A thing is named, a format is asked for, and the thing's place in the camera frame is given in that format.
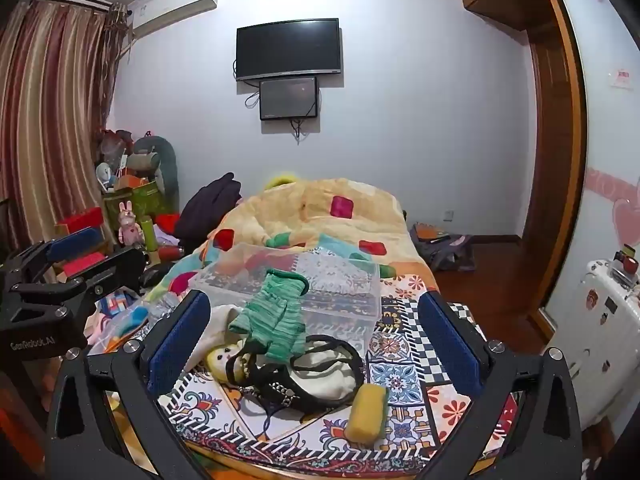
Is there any green paper bag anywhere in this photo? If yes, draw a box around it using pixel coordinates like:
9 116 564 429
103 182 166 222

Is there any green striped knit sock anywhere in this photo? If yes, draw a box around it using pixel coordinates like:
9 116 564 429
228 268 311 364

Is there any striped red curtain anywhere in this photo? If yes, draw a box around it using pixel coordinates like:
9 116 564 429
0 0 123 257

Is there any grey-green plush toy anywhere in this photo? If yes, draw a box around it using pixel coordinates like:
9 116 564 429
126 134 181 212

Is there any white air conditioner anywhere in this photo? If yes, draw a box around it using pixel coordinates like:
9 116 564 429
132 0 220 39

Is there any grey backpack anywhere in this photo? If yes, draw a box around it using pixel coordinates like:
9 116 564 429
409 222 477 273

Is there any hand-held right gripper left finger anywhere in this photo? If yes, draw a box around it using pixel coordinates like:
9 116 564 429
44 289 212 480

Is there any small yellow-haired doll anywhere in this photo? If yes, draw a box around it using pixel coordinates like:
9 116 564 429
206 342 252 387

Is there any yellow patchwork quilt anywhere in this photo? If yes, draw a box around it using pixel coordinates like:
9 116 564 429
144 177 442 297

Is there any pink rabbit toy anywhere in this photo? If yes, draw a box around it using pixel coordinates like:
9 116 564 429
117 201 144 247

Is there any patterned bed cover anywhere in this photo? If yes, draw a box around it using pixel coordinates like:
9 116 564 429
100 274 522 463

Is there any black wall television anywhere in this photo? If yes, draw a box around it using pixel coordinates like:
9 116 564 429
235 18 344 82

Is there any small black wall monitor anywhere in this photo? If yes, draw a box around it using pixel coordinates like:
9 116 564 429
258 76 320 121

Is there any white cloth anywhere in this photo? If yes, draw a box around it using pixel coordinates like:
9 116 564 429
199 304 247 357

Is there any red box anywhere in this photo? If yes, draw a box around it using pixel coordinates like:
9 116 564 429
55 207 105 235

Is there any clear bag of colourful items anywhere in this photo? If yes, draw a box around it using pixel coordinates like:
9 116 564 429
89 294 152 357

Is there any pink heart door decoration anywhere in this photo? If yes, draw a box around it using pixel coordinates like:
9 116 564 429
584 166 640 249

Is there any clear plastic storage box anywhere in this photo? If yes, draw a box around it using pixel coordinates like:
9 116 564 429
192 242 382 352

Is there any yellow-green plush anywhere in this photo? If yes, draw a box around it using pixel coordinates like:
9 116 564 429
263 172 299 192

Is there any cream bag with black straps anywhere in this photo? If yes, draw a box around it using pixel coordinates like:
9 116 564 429
225 335 366 419

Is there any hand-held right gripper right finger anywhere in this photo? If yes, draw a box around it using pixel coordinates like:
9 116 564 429
418 290 584 480

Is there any yellow sponge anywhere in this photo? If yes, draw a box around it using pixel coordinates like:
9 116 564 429
347 384 390 444

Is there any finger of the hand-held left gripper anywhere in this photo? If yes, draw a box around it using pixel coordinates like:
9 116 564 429
12 246 147 311
9 226 107 283

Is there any black backpack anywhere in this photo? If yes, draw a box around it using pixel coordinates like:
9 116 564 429
177 172 244 254

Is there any white suitcase with stickers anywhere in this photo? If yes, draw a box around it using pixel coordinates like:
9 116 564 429
541 258 640 433

